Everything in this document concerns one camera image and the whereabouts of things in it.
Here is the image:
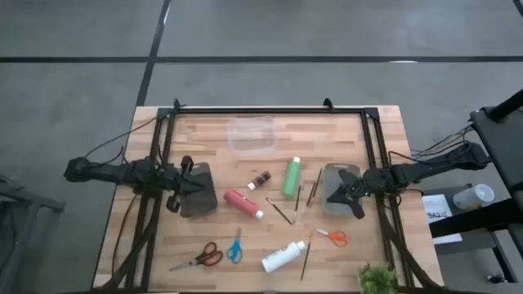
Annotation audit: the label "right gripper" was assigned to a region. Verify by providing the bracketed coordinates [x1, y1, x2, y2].
[326, 168, 369, 221]

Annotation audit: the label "dark smoky plastic bin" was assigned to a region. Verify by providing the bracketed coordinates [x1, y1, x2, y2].
[178, 162, 219, 219]

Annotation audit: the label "clear plastic bin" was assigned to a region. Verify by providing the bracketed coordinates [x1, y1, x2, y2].
[226, 115, 279, 158]

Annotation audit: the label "white paint bottle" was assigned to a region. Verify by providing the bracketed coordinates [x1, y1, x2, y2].
[261, 240, 306, 274]

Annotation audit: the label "green paint bottle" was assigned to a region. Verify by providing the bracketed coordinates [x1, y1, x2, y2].
[281, 156, 302, 198]

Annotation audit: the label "orange-handled scissors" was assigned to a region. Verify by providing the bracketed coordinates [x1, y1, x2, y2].
[315, 228, 349, 248]

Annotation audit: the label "red paint bottle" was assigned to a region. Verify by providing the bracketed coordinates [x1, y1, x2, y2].
[223, 188, 265, 221]

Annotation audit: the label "light grey plastic bin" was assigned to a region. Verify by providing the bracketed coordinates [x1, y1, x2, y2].
[321, 163, 363, 217]

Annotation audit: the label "green plant white pot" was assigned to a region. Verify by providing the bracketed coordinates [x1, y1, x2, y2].
[357, 262, 400, 294]

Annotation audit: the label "right arm base cable bundle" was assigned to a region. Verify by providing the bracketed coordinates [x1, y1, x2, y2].
[387, 124, 475, 164]

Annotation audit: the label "white paper sheet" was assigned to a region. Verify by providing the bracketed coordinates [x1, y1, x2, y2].
[422, 194, 463, 246]

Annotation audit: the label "translucent plastic cup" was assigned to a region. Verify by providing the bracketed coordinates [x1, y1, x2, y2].
[452, 183, 495, 212]

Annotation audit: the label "left arm base cable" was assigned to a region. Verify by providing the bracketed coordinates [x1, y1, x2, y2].
[83, 116, 159, 164]

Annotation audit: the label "grey metal stand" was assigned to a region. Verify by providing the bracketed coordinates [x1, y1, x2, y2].
[0, 174, 66, 294]

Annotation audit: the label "small brown paint bottle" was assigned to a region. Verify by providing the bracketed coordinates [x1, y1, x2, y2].
[247, 170, 272, 191]

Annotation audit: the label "black metal rig frame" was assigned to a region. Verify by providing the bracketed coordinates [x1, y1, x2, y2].
[92, 97, 446, 293]

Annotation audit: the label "red-handled scissors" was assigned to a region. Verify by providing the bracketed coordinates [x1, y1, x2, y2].
[168, 241, 224, 273]

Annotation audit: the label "black desk with strut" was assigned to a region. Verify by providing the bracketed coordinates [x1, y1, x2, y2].
[469, 89, 523, 193]

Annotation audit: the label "blue-handled scissors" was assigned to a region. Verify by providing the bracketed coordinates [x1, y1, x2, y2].
[226, 227, 244, 265]

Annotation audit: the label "black paint brush orange end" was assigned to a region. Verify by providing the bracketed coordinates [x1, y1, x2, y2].
[300, 230, 314, 282]

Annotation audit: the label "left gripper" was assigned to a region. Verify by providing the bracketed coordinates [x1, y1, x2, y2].
[162, 154, 208, 215]

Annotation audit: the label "black side table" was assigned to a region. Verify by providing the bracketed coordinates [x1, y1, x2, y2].
[420, 182, 523, 283]

